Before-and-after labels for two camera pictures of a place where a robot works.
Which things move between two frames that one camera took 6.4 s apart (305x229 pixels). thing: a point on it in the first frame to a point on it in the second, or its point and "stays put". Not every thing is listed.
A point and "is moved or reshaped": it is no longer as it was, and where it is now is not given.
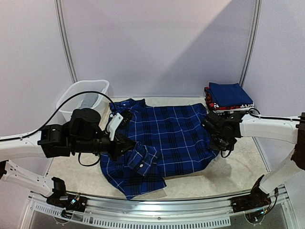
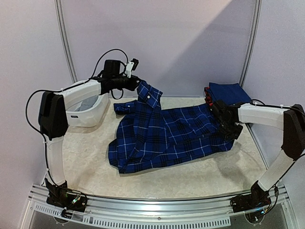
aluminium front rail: x=205 y=212 stays put
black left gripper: x=119 y=148 to x=133 y=86
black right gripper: x=215 y=133 to x=215 y=110
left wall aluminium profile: x=58 y=8 stays put
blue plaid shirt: x=170 y=140 is moved or reshaped
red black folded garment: x=212 y=105 stays put
